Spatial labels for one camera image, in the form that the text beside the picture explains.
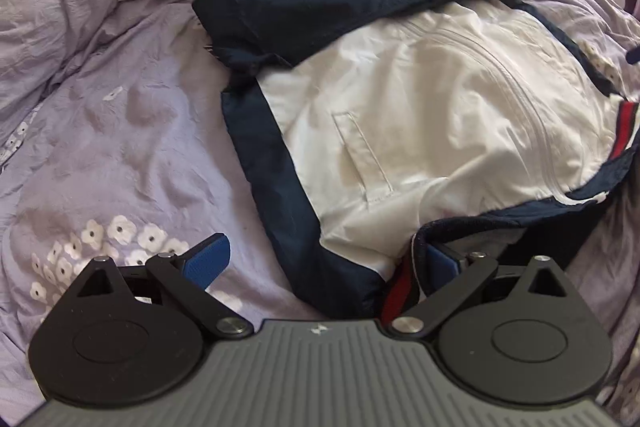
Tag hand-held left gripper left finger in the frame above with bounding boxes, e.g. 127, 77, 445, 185
65, 233, 254, 341

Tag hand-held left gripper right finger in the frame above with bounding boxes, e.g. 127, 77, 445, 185
390, 242, 577, 340

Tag navy white red jacket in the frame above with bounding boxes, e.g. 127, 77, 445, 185
191, 0, 640, 324

